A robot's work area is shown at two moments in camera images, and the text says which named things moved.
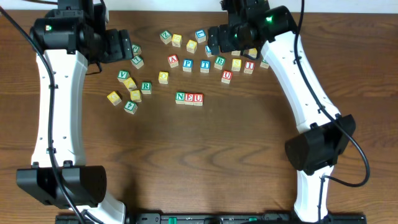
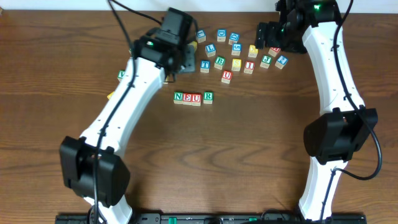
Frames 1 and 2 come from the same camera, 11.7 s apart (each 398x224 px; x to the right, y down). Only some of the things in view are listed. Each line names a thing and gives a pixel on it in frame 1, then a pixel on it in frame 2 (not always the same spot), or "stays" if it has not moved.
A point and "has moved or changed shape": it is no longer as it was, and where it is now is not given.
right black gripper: (214, 40) → (264, 35)
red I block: (249, 66) stays
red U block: (227, 76) stays
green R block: (146, 88) has moved or changed shape
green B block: (219, 61) stays
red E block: (189, 99) stays
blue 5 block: (236, 53) stays
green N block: (180, 98) stays
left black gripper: (125, 44) → (189, 58)
